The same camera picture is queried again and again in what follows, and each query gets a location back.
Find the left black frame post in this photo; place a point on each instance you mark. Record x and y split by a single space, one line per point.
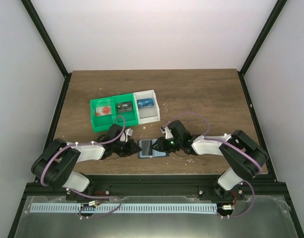
29 7

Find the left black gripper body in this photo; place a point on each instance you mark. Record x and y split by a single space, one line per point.
122 149

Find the right black frame post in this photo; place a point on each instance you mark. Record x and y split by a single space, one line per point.
277 9

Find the black frame post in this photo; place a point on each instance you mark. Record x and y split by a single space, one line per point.
277 9
29 7

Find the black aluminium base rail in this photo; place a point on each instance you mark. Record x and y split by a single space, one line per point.
153 185

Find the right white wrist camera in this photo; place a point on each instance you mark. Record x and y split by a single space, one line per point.
166 132

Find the black card stack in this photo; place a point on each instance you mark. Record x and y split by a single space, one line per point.
123 107

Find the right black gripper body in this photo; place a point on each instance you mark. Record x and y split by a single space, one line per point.
171 147

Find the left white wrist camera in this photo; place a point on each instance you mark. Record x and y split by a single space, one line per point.
126 135

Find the blue card stack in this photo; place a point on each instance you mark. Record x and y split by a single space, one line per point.
145 103

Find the white translucent bin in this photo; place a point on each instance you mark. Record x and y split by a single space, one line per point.
147 115

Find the green bin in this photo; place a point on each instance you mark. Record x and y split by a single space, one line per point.
131 118
102 123

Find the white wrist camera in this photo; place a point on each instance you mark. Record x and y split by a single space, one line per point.
126 135
166 132

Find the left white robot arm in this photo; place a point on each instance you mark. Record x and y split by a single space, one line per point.
55 166

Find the light blue slotted cable duct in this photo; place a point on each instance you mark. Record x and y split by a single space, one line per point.
201 208

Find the blue card holder wallet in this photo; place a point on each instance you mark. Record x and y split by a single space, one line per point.
156 154

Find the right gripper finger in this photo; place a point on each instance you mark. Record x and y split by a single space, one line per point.
159 141
157 147

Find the grey credit card in sleeve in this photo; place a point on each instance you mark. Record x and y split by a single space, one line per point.
146 146

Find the red white card stack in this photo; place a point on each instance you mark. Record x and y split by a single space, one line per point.
102 111

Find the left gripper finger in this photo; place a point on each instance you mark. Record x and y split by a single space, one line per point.
135 147
130 153

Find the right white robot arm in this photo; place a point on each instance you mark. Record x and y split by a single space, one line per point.
244 156

